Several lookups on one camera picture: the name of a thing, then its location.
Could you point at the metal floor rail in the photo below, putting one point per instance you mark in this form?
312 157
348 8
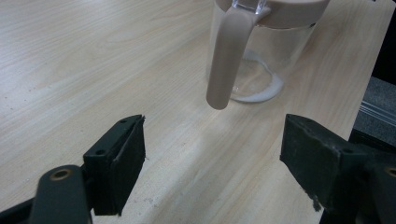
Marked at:
379 112

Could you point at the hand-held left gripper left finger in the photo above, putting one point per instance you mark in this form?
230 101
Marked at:
121 161

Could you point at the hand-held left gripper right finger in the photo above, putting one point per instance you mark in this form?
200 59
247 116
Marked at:
320 161

